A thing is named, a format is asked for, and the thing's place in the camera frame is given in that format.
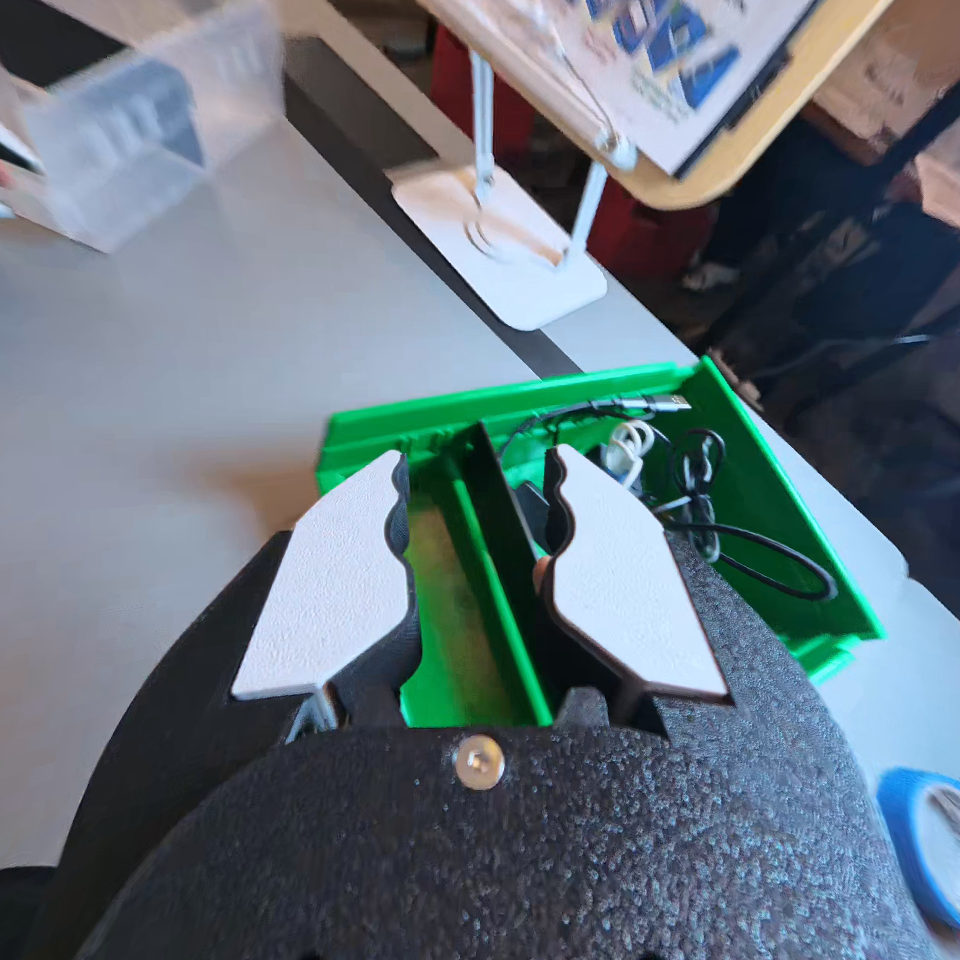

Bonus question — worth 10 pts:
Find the clear plastic bin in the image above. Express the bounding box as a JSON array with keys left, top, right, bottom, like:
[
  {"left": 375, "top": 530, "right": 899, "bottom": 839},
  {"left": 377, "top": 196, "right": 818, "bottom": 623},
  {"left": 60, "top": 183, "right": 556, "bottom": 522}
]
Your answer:
[{"left": 0, "top": 7, "right": 286, "bottom": 255}]

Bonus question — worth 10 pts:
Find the green plastic bin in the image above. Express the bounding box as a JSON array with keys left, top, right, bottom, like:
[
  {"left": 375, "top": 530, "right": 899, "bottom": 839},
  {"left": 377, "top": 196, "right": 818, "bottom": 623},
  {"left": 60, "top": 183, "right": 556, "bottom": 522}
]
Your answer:
[{"left": 315, "top": 356, "right": 886, "bottom": 729}]

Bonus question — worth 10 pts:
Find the blue tape roll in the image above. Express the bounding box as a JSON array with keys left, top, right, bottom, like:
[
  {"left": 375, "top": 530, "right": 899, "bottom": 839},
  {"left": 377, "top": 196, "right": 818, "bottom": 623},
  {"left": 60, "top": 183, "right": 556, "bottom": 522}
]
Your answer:
[{"left": 876, "top": 766, "right": 960, "bottom": 931}]

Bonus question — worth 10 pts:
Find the thick black hub cable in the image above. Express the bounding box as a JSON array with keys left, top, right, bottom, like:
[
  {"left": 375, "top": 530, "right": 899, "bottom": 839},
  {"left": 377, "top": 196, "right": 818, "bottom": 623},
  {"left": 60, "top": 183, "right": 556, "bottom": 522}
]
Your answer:
[{"left": 497, "top": 390, "right": 840, "bottom": 603}]

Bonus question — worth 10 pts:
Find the thin black usb cable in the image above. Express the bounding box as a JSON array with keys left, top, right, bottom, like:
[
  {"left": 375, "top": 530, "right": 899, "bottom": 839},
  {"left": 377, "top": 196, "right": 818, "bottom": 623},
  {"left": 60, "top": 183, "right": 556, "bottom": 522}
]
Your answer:
[{"left": 666, "top": 427, "right": 729, "bottom": 565}]

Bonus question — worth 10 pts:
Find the instruction sheet on stand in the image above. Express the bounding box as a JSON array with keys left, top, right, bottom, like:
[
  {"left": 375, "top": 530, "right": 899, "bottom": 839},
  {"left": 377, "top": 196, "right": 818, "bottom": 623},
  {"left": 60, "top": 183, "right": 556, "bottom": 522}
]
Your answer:
[{"left": 416, "top": 0, "right": 894, "bottom": 211}]

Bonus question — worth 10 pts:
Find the white usb cable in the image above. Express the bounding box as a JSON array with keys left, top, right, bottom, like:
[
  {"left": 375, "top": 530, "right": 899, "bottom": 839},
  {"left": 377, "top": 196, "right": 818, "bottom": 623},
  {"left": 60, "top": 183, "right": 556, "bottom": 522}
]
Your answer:
[{"left": 598, "top": 418, "right": 655, "bottom": 489}]

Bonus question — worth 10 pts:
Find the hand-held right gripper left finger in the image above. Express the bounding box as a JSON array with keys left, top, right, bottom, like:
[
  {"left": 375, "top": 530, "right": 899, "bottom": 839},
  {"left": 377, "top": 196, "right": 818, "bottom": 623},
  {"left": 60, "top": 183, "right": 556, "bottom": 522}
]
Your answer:
[{"left": 230, "top": 448, "right": 423, "bottom": 732}]

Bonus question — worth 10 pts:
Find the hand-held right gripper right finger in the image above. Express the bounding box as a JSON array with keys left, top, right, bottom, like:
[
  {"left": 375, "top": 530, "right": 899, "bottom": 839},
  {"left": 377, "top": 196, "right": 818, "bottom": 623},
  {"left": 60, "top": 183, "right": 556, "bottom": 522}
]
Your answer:
[{"left": 540, "top": 444, "right": 731, "bottom": 725}]

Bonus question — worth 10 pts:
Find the white document stand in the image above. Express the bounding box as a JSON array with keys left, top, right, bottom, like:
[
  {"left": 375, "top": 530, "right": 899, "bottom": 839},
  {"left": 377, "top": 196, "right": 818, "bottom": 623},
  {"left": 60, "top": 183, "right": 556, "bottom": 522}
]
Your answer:
[{"left": 386, "top": 48, "right": 639, "bottom": 331}]

